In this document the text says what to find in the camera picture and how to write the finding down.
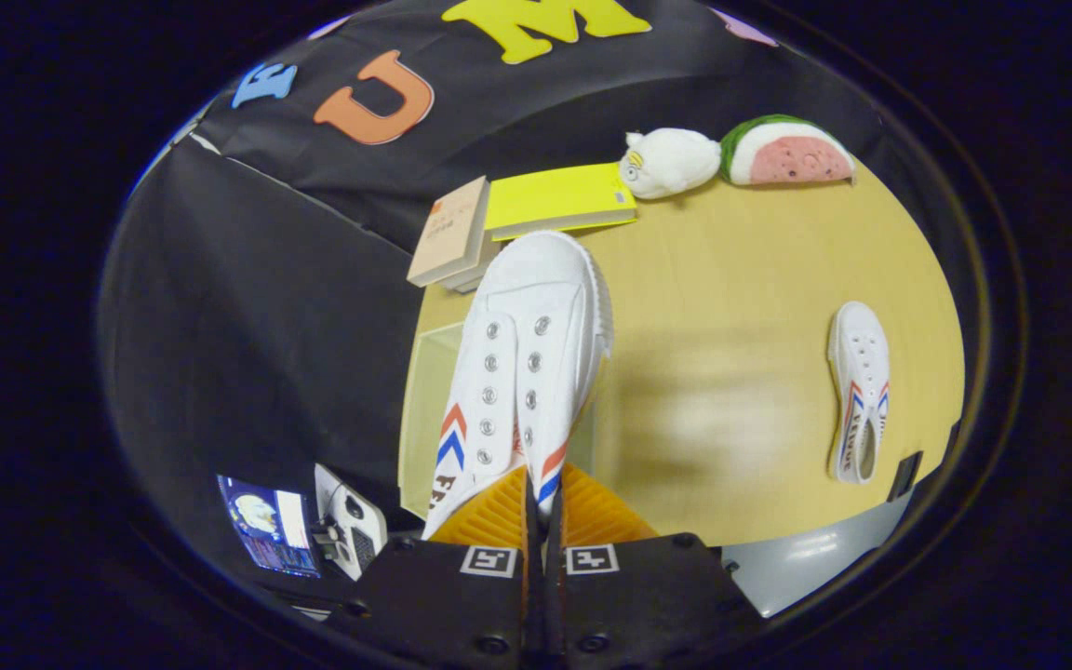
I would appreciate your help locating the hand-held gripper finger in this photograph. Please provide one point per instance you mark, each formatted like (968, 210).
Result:
(532, 558)
(555, 558)

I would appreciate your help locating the grey-green storage box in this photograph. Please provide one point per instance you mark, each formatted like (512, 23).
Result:
(420, 419)

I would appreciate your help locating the white canvas shoe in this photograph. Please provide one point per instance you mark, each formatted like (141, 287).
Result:
(862, 363)
(536, 298)

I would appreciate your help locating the white desktop device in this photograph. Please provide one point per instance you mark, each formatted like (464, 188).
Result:
(355, 526)

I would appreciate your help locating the computer screen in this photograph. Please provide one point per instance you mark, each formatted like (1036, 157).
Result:
(266, 526)

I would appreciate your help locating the white paperback book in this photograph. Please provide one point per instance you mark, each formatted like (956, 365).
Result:
(478, 272)

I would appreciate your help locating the yellow book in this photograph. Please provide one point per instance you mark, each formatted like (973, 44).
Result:
(555, 197)

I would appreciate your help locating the white plush toy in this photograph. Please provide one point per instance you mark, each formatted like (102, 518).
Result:
(676, 163)

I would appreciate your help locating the watermelon slice plush toy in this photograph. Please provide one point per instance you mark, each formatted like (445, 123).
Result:
(792, 154)

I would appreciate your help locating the black table edge bracket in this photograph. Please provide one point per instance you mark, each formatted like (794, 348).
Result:
(904, 475)

